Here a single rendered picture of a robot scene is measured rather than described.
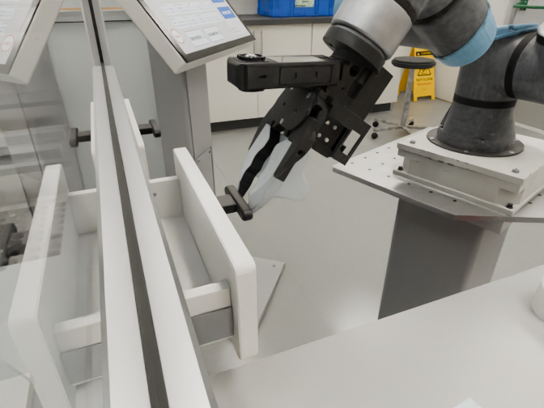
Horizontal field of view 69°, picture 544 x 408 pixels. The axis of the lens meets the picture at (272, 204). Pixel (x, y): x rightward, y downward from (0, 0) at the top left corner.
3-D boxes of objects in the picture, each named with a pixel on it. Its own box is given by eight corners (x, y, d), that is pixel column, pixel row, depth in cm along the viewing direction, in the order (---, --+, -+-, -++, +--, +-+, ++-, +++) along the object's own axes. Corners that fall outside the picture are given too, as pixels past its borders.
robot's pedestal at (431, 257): (394, 338, 143) (436, 139, 107) (477, 394, 124) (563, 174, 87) (341, 387, 126) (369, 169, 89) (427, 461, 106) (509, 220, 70)
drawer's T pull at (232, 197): (233, 193, 49) (232, 182, 48) (253, 221, 43) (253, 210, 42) (205, 197, 48) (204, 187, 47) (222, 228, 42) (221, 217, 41)
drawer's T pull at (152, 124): (155, 125, 73) (155, 117, 72) (161, 138, 67) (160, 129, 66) (135, 127, 71) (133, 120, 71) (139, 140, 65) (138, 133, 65)
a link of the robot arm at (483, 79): (476, 85, 87) (492, 18, 81) (538, 98, 77) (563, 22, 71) (440, 92, 82) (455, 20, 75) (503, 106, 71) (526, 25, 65)
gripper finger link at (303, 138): (291, 186, 40) (332, 109, 40) (279, 180, 40) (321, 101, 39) (270, 174, 44) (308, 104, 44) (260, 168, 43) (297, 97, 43)
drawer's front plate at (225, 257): (193, 213, 60) (184, 145, 55) (258, 358, 37) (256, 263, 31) (181, 215, 60) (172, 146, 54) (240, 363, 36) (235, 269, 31)
